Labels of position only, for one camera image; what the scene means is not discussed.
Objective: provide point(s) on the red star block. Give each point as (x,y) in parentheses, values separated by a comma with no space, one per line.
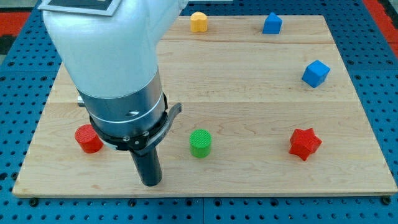
(303,143)

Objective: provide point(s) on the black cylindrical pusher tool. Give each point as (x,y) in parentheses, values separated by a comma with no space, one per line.
(148,167)

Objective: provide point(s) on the black tool clamp bracket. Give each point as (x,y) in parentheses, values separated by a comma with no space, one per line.
(143,143)

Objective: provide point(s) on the fiducial marker tag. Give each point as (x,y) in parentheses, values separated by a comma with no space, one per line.
(93,7)

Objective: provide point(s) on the red cylinder block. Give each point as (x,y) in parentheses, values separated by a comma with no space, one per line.
(88,139)

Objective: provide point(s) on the blue cube block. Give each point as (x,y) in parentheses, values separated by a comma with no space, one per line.
(315,73)

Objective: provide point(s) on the blue house-shaped block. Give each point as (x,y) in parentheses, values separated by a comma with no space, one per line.
(272,24)

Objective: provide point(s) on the yellow heart block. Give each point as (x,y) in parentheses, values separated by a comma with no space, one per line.
(198,22)

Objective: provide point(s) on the green cylinder block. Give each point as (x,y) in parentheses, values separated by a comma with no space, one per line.
(200,143)

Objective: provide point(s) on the wooden board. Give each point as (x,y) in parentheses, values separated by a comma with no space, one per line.
(246,89)

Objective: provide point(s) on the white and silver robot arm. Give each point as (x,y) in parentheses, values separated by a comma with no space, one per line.
(109,51)

